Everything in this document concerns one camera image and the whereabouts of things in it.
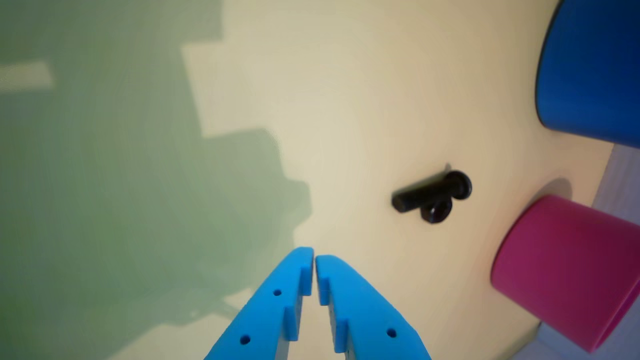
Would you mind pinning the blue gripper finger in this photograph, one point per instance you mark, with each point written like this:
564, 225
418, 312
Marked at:
265, 315
365, 315

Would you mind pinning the black bolt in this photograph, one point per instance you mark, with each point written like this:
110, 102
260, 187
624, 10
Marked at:
425, 192

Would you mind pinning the pink round cup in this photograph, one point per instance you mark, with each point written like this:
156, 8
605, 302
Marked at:
565, 265

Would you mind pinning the blue round cup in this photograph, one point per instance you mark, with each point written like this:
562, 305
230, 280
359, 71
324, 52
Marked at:
590, 70

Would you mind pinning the tan tape strip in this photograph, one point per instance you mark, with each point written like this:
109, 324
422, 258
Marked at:
25, 76

